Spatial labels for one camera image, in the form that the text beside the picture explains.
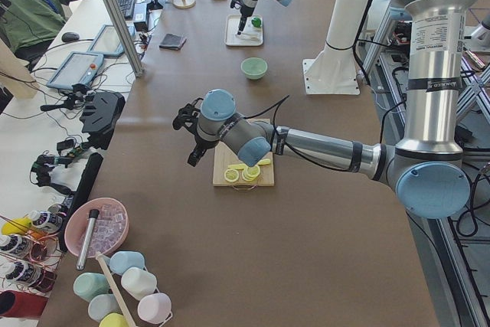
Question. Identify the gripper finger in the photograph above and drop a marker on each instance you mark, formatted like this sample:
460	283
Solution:
241	25
196	154

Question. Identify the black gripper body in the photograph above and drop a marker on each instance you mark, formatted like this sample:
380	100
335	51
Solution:
243	17
201	142

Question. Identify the white ceramic spoon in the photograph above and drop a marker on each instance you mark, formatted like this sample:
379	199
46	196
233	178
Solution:
246	36

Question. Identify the light green bowl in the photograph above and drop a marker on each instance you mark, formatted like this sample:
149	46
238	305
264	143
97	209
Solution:
254	68

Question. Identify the pink bowl with ice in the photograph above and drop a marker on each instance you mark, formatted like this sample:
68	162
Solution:
110	231

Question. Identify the metal tube in bowl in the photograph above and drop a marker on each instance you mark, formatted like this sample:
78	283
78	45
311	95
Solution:
84	250

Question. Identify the green lime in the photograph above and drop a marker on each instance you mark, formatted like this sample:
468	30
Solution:
256	22

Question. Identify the white rabbit tray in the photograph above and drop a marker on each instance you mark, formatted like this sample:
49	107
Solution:
231	31

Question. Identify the wooden cutting board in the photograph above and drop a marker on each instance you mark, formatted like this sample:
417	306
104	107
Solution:
224	156

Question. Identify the lemon slice upper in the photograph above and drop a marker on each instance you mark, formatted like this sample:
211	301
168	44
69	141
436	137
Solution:
231	175

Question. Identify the lemon slice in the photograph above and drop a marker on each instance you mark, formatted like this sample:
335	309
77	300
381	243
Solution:
231	175
251	173

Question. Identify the lemon slice lower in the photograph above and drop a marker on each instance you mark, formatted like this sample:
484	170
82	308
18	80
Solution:
251	173

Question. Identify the folded grey cloth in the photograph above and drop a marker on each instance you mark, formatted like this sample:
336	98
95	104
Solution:
172	42

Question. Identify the white pillar with base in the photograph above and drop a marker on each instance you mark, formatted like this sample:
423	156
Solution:
333	71

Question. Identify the upper blue teach pendant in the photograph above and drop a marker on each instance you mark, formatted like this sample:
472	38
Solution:
107	42

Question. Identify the blue teach pendant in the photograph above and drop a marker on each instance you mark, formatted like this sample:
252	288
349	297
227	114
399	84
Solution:
107	42
78	68

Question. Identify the lower blue teach pendant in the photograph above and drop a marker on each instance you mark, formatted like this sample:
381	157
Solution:
78	68

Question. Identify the white cup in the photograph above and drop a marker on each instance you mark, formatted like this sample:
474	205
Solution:
138	282

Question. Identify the pink cup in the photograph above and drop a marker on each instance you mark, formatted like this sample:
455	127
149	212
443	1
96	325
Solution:
155	308

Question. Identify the black computer mouse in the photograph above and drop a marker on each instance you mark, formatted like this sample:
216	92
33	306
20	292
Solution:
69	37

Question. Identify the green cup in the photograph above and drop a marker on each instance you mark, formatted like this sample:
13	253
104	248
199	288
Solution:
89	285

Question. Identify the light blue cup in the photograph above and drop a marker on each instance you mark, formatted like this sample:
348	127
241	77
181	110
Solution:
101	306

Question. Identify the yellow cup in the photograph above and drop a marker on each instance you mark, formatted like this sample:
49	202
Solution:
113	320

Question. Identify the seated person green jacket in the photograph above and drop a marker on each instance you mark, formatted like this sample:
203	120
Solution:
28	27

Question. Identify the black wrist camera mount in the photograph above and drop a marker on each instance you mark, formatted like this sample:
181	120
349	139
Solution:
236	4

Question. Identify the aluminium frame post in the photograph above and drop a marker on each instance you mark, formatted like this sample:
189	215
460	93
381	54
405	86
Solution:
122	31

